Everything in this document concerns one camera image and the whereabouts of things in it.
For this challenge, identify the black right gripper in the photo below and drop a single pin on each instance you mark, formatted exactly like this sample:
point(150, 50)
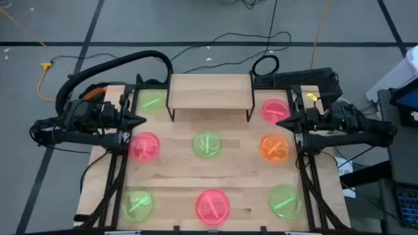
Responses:
point(308, 119)

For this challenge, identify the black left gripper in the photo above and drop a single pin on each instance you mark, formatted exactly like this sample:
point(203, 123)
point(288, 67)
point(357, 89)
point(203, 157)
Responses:
point(112, 117)

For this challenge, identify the pink translucent plastic plate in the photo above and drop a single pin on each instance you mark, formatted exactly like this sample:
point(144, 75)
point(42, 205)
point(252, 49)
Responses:
point(144, 147)
point(272, 109)
point(212, 208)

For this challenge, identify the green translucent plastic plate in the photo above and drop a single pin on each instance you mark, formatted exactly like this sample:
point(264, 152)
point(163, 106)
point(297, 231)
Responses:
point(148, 102)
point(206, 145)
point(285, 201)
point(138, 205)

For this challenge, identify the orange translucent plastic plate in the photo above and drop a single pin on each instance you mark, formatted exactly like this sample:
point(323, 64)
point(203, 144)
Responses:
point(274, 149)

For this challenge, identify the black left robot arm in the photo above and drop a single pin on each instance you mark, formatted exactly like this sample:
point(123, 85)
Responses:
point(81, 138)

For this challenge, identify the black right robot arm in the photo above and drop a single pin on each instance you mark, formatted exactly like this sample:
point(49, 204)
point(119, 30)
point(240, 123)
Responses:
point(343, 138)

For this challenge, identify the wooden shelf with black legs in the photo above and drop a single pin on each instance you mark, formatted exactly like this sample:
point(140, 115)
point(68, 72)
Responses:
point(210, 89)

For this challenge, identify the white paper sheet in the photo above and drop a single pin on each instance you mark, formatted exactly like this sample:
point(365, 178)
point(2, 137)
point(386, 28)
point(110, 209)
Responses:
point(344, 166)

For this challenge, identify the dark grey cart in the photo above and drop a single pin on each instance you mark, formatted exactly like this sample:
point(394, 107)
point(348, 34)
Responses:
point(401, 153)

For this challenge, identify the black box with blue panel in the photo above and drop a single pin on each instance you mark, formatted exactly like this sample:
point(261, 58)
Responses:
point(408, 101)

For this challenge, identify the white plastic bin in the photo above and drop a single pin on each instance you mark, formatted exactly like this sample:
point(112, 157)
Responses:
point(401, 75)

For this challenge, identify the black keyboard with blue keys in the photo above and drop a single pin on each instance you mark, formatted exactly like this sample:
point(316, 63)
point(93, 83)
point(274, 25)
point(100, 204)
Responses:
point(408, 205)

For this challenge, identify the black aluminium table frame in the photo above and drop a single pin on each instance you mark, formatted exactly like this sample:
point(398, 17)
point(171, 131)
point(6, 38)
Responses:
point(115, 182)

